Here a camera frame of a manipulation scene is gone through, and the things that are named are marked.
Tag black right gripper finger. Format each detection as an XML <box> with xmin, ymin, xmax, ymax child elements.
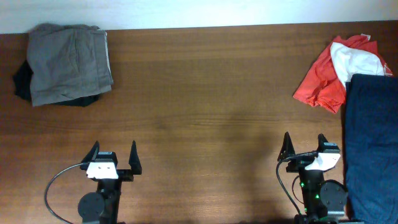
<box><xmin>277</xmin><ymin>132</ymin><xmax>295</xmax><ymax>161</ymax></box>
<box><xmin>317</xmin><ymin>133</ymin><xmax>328</xmax><ymax>152</ymax></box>

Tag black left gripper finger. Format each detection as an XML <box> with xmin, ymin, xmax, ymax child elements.
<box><xmin>80</xmin><ymin>141</ymin><xmax>100</xmax><ymax>170</ymax></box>
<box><xmin>128</xmin><ymin>141</ymin><xmax>142</xmax><ymax>175</ymax></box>

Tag navy blue shorts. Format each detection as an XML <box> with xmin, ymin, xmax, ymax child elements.
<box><xmin>345</xmin><ymin>75</ymin><xmax>397</xmax><ymax>223</ymax></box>

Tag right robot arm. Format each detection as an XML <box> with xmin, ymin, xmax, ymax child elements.
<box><xmin>275</xmin><ymin>133</ymin><xmax>360</xmax><ymax>224</ymax></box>

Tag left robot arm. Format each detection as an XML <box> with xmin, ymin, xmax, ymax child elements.
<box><xmin>78</xmin><ymin>141</ymin><xmax>142</xmax><ymax>224</ymax></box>

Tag red t-shirt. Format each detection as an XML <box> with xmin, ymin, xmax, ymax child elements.
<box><xmin>292</xmin><ymin>34</ymin><xmax>393</xmax><ymax>114</ymax></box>

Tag white garment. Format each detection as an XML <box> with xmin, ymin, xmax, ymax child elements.
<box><xmin>330</xmin><ymin>34</ymin><xmax>392</xmax><ymax>88</ymax></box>

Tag grey folded trousers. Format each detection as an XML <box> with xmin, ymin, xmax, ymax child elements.
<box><xmin>27</xmin><ymin>24</ymin><xmax>114</xmax><ymax>106</ymax></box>

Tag black folded garment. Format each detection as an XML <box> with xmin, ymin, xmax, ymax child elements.
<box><xmin>12</xmin><ymin>60</ymin><xmax>100</xmax><ymax>107</ymax></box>

